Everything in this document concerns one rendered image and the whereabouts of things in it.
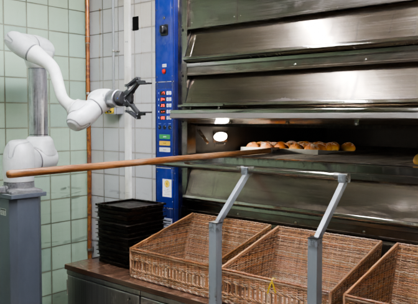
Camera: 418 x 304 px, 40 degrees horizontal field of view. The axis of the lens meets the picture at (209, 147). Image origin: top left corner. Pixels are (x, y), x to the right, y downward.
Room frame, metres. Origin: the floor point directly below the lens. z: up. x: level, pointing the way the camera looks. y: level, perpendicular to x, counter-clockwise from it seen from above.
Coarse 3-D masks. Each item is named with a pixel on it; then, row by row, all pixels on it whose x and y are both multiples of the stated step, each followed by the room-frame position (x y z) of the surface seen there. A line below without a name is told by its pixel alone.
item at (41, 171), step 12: (180, 156) 2.81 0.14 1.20; (192, 156) 2.87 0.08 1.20; (204, 156) 2.94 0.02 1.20; (216, 156) 3.01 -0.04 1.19; (228, 156) 3.10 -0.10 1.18; (36, 168) 2.18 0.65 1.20; (48, 168) 2.22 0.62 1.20; (60, 168) 2.26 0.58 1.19; (72, 168) 2.31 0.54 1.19; (84, 168) 2.35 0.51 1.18; (96, 168) 2.40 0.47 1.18
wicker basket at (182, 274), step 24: (192, 216) 3.26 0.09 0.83; (216, 216) 3.14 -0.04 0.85; (144, 240) 2.99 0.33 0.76; (168, 240) 3.12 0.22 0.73; (192, 240) 3.21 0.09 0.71; (240, 240) 3.00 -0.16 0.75; (144, 264) 2.99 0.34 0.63; (168, 264) 2.74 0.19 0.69; (192, 264) 2.63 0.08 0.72; (192, 288) 2.63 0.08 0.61
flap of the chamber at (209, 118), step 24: (192, 120) 3.21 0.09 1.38; (216, 120) 3.09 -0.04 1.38; (240, 120) 2.98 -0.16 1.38; (264, 120) 2.87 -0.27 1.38; (288, 120) 2.78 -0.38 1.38; (312, 120) 2.69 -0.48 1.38; (336, 120) 2.61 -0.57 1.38; (360, 120) 2.53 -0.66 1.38; (384, 120) 2.45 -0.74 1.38; (408, 120) 2.38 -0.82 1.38
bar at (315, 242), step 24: (216, 168) 2.70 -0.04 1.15; (240, 168) 2.61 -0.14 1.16; (264, 168) 2.52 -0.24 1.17; (336, 192) 2.25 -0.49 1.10; (216, 240) 2.41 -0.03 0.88; (312, 240) 2.11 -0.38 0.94; (216, 264) 2.41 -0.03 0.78; (312, 264) 2.11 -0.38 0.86; (216, 288) 2.41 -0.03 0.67; (312, 288) 2.10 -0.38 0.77
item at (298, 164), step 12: (300, 168) 2.84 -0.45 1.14; (312, 168) 2.79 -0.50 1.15; (324, 168) 2.75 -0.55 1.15; (336, 168) 2.71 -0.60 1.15; (348, 168) 2.67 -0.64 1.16; (360, 168) 2.63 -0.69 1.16; (372, 168) 2.59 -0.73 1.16; (384, 168) 2.56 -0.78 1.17; (396, 168) 2.52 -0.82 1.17; (408, 168) 2.49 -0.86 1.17
